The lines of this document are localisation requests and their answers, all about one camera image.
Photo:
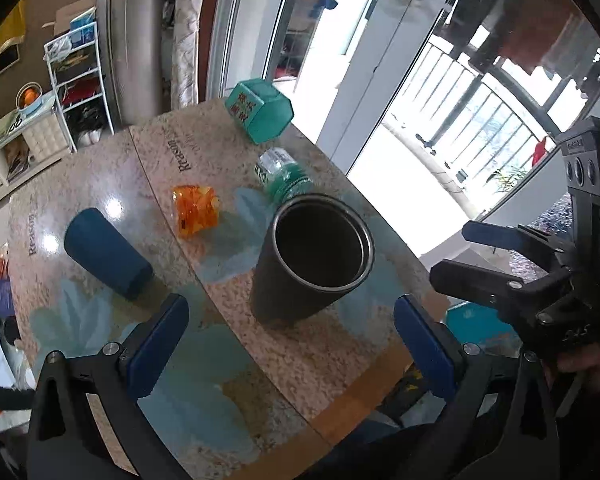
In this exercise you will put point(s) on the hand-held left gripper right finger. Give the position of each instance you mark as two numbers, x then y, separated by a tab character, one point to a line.
424	350

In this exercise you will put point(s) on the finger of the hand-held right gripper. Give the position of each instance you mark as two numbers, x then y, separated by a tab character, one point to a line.
470	277
485	232

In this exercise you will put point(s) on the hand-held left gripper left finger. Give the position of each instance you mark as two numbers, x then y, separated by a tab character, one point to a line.
159	347

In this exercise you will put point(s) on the blue cup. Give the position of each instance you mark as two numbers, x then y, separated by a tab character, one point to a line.
102	250

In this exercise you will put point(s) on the dark grey steel cup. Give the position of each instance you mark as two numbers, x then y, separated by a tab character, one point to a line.
280	285

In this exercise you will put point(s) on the teal stool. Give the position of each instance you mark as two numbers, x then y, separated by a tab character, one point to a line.
480	327

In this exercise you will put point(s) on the potted plant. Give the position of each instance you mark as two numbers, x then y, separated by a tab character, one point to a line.
507	177

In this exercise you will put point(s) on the balcony railing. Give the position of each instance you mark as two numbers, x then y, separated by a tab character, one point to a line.
480	110

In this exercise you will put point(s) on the orange crumpled plastic wrapper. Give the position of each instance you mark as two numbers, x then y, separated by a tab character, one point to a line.
196	210

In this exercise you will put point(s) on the green label plastic bottle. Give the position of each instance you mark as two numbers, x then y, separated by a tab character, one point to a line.
282	177

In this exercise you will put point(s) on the hanging clothes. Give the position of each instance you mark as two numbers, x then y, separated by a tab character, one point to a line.
530	25

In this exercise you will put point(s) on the white cabinet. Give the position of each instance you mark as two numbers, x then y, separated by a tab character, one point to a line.
35	142

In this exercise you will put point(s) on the teal hexagonal box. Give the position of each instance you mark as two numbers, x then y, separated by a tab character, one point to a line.
260	110

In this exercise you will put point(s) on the bowl of oranges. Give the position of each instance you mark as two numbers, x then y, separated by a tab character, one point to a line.
29	97

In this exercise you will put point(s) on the patterned curtain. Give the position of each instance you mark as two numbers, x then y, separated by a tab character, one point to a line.
190	35

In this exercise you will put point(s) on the yellow framed picture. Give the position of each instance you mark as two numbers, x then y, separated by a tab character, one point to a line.
2	45

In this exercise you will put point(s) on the cardboard box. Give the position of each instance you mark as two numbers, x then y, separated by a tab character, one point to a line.
72	15

